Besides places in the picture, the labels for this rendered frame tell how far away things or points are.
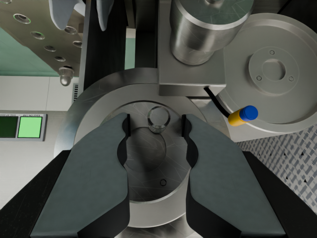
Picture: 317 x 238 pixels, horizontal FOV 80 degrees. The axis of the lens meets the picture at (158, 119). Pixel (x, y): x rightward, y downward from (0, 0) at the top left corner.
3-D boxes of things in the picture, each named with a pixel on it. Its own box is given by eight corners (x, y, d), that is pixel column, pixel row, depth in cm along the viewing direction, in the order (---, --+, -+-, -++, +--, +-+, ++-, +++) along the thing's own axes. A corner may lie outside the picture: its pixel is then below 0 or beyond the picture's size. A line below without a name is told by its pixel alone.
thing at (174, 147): (70, 170, 13) (125, 82, 15) (80, 168, 15) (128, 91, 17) (164, 225, 13) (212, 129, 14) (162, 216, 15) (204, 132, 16)
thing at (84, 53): (96, -64, 21) (82, 96, 18) (125, 51, 44) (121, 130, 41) (92, -65, 21) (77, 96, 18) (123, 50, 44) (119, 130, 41)
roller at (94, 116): (216, 88, 17) (214, 233, 14) (177, 129, 42) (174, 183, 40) (83, 77, 16) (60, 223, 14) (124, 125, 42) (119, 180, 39)
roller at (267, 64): (327, 13, 19) (349, 134, 17) (227, 94, 44) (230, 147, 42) (207, 10, 19) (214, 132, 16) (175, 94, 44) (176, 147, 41)
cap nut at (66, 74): (70, 67, 49) (69, 83, 49) (76, 73, 53) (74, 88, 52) (56, 66, 49) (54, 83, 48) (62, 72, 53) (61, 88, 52)
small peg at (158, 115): (143, 121, 11) (154, 101, 12) (144, 127, 14) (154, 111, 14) (163, 132, 11) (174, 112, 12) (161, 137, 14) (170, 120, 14)
